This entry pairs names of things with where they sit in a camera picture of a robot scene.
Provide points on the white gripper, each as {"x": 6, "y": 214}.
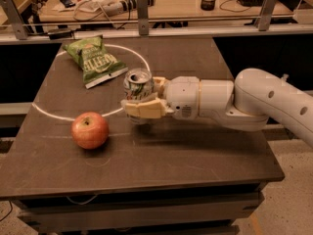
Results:
{"x": 182, "y": 94}

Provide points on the white green 7up can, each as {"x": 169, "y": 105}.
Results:
{"x": 138, "y": 88}

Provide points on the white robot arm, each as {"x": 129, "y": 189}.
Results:
{"x": 245, "y": 103}

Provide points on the red apple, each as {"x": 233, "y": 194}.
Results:
{"x": 90, "y": 130}

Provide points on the green chip bag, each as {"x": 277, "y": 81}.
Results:
{"x": 97, "y": 64}

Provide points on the grey power strip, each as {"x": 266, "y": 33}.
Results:
{"x": 120, "y": 7}

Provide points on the black mesh cup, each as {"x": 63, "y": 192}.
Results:
{"x": 208, "y": 5}

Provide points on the wooden desk behind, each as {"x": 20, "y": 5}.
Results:
{"x": 172, "y": 10}

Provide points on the grey metal bracket middle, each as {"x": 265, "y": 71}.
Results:
{"x": 142, "y": 15}

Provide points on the grey metal bracket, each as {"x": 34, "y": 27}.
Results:
{"x": 15, "y": 19}
{"x": 142, "y": 15}
{"x": 264, "y": 19}

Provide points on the grey metal bracket left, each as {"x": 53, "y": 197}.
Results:
{"x": 15, "y": 19}

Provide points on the grey metal bracket right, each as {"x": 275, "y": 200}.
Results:
{"x": 264, "y": 19}

